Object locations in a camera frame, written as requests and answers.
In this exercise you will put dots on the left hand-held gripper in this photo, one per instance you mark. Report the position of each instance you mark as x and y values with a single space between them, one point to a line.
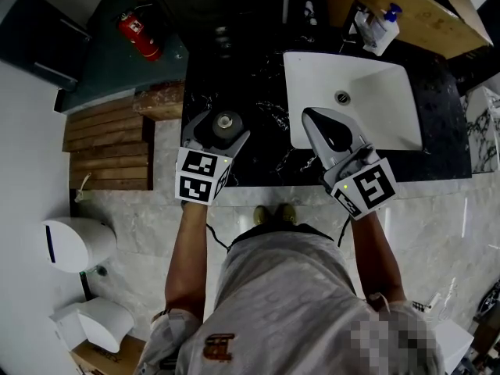
195 166

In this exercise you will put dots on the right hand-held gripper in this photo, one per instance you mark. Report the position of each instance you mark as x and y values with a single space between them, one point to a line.
371 186

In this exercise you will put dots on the grey metal bottle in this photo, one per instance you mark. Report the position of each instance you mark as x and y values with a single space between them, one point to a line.
226 122

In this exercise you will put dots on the person's right forearm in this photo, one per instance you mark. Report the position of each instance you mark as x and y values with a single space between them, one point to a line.
377 260

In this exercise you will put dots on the person's left forearm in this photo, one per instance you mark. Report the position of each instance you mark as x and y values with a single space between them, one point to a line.
185 264

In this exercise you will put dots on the black marble countertop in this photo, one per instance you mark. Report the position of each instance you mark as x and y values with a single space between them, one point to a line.
261 151

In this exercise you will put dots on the white sink basin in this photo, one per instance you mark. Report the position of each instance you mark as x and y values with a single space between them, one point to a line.
375 92

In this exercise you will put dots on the white soap bottle blue pump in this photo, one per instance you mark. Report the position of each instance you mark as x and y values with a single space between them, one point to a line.
384 33

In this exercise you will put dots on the brown wooden block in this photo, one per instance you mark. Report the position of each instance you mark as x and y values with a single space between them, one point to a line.
160 100

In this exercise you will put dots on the person's right olive shoe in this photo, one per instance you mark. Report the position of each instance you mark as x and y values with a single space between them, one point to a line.
286 213

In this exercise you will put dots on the person's olive shoe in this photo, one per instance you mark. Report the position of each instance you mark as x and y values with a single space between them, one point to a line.
286 213
261 215

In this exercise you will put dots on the person's left olive shoe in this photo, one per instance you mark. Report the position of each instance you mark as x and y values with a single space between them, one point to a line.
261 215

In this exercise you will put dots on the black ribbed object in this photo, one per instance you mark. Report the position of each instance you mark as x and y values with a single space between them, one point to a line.
223 41

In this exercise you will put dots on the wooden slat pallet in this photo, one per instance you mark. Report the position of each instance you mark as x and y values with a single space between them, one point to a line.
109 151

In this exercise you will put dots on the chrome faucet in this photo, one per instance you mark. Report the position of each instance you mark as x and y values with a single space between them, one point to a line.
361 23

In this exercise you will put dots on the white marble patterned cabinet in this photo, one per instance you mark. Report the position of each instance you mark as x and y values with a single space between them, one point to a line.
484 131

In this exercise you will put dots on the white trash bin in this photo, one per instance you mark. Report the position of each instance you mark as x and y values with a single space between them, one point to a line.
74 244

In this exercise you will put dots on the person's grey patterned shirt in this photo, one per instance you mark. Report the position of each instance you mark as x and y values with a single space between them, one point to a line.
281 307

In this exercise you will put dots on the green floor fitting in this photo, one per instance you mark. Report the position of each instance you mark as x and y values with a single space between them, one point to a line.
95 272

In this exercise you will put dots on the black cabinet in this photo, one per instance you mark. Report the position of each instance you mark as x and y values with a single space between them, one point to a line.
488 29

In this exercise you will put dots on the dark grey cabinet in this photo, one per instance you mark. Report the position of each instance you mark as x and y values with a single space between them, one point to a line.
35 41

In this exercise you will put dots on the white paper dispenser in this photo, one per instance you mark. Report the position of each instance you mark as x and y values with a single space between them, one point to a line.
101 322

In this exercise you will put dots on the black device on floor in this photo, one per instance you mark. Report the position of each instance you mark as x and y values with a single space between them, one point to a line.
490 299

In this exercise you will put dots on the white box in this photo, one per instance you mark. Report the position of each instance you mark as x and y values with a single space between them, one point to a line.
453 342

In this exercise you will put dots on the small brown cardboard box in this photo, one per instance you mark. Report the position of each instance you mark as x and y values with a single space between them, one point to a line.
113 358

